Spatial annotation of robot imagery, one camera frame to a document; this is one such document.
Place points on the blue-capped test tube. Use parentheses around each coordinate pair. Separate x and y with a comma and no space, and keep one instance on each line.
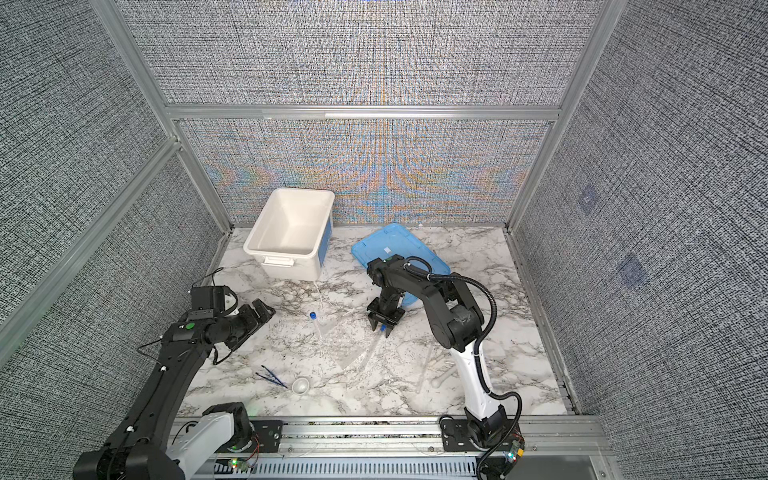
(319,325)
(371,350)

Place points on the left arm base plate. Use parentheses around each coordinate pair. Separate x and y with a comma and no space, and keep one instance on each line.
(263,436)

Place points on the white plastic bin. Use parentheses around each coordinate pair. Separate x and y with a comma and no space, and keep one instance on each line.
(291,235)

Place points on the small clear round dish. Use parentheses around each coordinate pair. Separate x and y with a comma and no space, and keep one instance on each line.
(301,386)

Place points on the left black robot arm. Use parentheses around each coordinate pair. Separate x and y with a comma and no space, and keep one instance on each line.
(139,448)

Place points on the blue tweezers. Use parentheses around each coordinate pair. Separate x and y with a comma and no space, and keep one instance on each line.
(271,377)

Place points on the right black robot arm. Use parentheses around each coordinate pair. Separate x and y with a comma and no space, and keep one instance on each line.
(461,313)

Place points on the blue plastic lid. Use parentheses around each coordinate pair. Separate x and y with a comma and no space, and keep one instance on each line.
(395,239)

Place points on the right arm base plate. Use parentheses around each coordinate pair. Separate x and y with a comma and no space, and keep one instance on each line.
(459,435)

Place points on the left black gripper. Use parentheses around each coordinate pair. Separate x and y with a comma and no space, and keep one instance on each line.
(254,320)

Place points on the aluminium front rail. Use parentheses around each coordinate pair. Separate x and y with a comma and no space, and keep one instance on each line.
(412,447)

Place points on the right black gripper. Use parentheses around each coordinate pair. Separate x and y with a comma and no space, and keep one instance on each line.
(375,316)

